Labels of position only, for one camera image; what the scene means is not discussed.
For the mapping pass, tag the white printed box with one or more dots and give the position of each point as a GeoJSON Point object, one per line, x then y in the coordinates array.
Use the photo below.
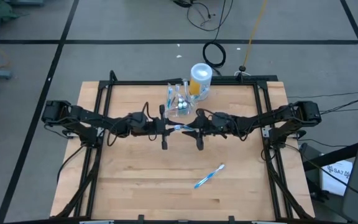
{"type": "Point", "coordinates": [334, 180]}

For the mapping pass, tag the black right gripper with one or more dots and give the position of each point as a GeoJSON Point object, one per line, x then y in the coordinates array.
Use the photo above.
{"type": "Point", "coordinates": [216, 124]}

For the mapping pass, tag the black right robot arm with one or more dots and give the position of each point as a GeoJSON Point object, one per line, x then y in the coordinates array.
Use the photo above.
{"type": "Point", "coordinates": [259, 119]}

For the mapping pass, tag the black floor device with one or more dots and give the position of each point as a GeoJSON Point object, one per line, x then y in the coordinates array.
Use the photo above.
{"type": "Point", "coordinates": [182, 3]}

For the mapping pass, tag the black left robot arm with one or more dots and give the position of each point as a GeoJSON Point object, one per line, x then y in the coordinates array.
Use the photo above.
{"type": "Point", "coordinates": [82, 116]}

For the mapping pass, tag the clear plastic organizer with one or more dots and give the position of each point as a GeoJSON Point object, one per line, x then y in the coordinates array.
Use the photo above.
{"type": "Point", "coordinates": [182, 113]}

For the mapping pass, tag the black diagonal beam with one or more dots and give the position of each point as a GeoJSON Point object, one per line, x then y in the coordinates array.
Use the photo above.
{"type": "Point", "coordinates": [337, 155]}

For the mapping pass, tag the small black stand knob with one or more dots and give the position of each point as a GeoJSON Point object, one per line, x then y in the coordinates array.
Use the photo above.
{"type": "Point", "coordinates": [242, 68]}

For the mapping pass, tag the black aluminium table frame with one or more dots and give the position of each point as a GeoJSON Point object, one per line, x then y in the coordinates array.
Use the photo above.
{"type": "Point", "coordinates": [135, 83]}

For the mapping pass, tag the white canister with yellow label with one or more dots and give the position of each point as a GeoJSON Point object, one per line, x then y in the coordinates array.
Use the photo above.
{"type": "Point", "coordinates": [200, 79]}

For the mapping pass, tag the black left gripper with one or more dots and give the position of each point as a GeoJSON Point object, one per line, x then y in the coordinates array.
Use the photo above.
{"type": "Point", "coordinates": [145, 126]}

